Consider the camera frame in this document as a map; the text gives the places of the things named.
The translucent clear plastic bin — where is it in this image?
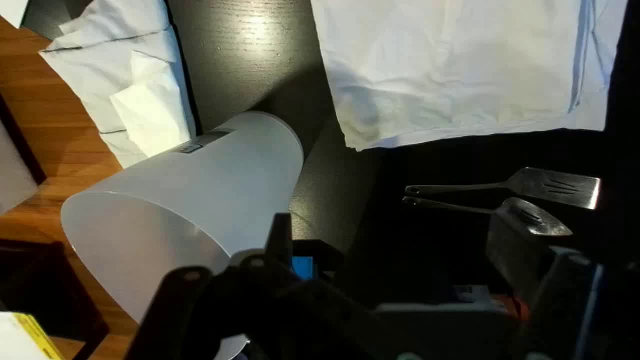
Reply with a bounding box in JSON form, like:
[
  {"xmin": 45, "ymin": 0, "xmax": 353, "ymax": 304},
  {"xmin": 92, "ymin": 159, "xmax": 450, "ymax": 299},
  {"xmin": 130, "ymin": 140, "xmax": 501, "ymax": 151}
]
[{"xmin": 60, "ymin": 112, "xmax": 305, "ymax": 321}]

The metal spoon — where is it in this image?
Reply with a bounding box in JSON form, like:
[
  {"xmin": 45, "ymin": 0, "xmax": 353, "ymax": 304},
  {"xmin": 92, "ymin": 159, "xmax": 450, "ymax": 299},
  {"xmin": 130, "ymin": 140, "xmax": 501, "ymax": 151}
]
[{"xmin": 404, "ymin": 197, "xmax": 573, "ymax": 239}]

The white cloth on table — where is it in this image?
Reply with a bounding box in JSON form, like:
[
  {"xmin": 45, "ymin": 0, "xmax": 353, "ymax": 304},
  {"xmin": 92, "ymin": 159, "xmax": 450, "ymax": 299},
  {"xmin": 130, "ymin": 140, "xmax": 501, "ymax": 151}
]
[{"xmin": 310, "ymin": 0, "xmax": 632, "ymax": 152}]

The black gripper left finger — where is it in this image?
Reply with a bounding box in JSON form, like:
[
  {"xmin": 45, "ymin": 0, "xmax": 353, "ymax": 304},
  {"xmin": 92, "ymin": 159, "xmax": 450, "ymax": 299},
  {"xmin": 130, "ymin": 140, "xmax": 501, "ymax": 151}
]
[{"xmin": 126, "ymin": 267, "xmax": 213, "ymax": 360}]

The metal slotted spatula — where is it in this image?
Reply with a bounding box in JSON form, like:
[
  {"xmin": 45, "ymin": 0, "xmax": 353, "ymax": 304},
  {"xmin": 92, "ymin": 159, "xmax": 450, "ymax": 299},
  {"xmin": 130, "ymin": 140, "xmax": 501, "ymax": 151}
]
[{"xmin": 404, "ymin": 166, "xmax": 602, "ymax": 210}]

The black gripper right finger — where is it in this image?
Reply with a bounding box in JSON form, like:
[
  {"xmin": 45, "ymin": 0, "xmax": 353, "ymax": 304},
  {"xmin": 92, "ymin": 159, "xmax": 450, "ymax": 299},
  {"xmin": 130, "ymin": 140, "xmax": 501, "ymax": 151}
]
[{"xmin": 486, "ymin": 214, "xmax": 602, "ymax": 360}]

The crumpled white cloth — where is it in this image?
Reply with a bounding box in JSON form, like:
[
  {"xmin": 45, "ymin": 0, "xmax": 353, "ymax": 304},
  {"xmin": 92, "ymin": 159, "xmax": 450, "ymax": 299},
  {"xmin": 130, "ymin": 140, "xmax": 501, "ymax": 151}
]
[{"xmin": 40, "ymin": 0, "xmax": 196, "ymax": 168}]

